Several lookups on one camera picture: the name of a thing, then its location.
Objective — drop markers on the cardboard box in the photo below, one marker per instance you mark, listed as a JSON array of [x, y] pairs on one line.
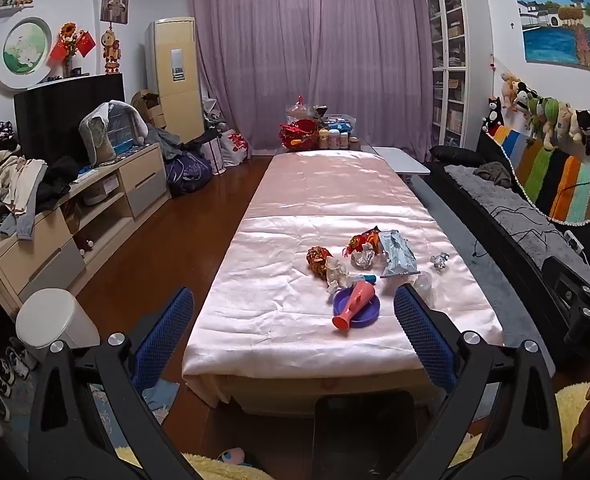
[[150, 107]]

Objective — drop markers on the row of plush toys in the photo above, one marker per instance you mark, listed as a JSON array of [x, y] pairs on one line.
[[550, 110]]

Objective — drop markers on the red crumpled wrapper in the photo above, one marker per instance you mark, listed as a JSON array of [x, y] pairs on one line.
[[351, 247]]

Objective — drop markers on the landscape wall painting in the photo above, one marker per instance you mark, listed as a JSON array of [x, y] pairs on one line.
[[555, 25]]

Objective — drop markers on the black sofa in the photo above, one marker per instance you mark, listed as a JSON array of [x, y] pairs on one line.
[[505, 255]]

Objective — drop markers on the blue face mask packet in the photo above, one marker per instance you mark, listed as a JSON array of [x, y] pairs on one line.
[[397, 255]]

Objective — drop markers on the white round lidded bin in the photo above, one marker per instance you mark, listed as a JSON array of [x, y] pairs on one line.
[[55, 317]]

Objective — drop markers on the small red flag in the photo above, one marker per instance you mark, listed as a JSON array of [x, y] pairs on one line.
[[86, 42], [59, 52]]

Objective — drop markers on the striped crochet blanket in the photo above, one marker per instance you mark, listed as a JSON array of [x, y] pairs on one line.
[[550, 175]]

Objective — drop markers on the purple bag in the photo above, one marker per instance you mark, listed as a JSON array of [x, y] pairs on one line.
[[187, 172]]

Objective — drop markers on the red gold foil wrapper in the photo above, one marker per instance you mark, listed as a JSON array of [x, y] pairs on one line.
[[319, 259]]

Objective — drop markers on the round green wall art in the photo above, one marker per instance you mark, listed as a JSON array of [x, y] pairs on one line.
[[25, 52]]

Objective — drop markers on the white red print shopping bag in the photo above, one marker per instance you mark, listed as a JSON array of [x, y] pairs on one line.
[[235, 147]]

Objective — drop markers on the grey cloth heap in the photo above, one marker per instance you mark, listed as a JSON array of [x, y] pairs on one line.
[[170, 142]]

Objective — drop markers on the beige television cabinet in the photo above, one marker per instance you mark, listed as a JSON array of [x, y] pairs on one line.
[[140, 175]]

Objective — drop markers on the clear storage box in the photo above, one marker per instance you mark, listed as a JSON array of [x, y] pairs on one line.
[[340, 122]]

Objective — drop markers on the yellow fluffy rug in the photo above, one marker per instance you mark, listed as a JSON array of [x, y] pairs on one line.
[[572, 410]]

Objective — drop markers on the white glass door bookcase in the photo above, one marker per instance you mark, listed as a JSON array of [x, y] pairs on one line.
[[467, 60]]

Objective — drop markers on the sunflower decoration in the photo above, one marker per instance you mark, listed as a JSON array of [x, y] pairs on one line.
[[68, 32]]

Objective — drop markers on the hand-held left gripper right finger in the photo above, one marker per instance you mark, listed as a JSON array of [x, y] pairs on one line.
[[422, 335]]

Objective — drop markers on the clear plastic bag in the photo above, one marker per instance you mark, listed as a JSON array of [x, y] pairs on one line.
[[423, 282]]

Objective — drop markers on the dark crumpled cloth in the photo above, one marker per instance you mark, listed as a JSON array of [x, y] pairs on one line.
[[492, 173]]

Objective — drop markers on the black television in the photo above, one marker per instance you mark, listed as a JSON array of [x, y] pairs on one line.
[[60, 110]]

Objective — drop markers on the blue plastic tube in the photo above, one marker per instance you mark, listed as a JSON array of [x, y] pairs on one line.
[[370, 279]]

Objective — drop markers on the black cushion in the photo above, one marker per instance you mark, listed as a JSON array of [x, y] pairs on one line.
[[447, 154]]

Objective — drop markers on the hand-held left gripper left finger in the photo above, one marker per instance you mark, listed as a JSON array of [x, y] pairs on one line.
[[167, 330]]

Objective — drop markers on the small silver foil ball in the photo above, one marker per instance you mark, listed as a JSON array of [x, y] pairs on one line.
[[440, 260]]

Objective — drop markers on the white tissue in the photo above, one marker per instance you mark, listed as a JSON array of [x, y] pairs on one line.
[[336, 272]]

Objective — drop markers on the purple plastic plate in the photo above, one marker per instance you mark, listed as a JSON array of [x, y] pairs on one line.
[[367, 312]]

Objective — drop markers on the pink plush toy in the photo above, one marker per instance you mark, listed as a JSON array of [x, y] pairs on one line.
[[231, 456]]

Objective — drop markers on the white folding table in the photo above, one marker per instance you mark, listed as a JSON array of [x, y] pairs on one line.
[[400, 160]]

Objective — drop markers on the grey rug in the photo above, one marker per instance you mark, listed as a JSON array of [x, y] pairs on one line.
[[470, 280]]

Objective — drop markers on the pile of clothes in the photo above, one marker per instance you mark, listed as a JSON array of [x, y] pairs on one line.
[[15, 180]]

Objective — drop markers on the cream standing air conditioner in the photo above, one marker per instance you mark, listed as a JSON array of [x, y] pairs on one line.
[[175, 85]]

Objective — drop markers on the row of sneakers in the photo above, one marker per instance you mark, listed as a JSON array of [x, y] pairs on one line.
[[17, 365]]

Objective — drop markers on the orange snack packet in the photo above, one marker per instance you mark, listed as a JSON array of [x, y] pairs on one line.
[[372, 235]]

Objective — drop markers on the blue patterned cloth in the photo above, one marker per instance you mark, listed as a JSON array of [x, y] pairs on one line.
[[157, 400]]

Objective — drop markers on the purple curtain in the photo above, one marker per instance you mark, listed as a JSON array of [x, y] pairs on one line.
[[300, 50]]

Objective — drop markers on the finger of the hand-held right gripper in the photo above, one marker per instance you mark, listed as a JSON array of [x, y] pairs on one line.
[[565, 280]]

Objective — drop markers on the hanging doll decoration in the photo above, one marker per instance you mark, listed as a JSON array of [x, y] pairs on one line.
[[111, 50]]

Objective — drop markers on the covered pet carrier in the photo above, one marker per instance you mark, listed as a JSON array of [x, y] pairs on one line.
[[97, 135]]

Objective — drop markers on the pink satin tablecloth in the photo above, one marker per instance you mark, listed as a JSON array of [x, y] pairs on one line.
[[300, 200]]

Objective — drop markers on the coral pink plastic vase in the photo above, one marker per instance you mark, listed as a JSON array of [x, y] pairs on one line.
[[357, 300]]

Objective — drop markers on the grey fleece blanket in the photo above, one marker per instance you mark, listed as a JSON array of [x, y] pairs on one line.
[[520, 215]]

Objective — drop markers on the black cat plush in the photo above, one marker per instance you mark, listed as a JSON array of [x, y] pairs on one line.
[[492, 112]]

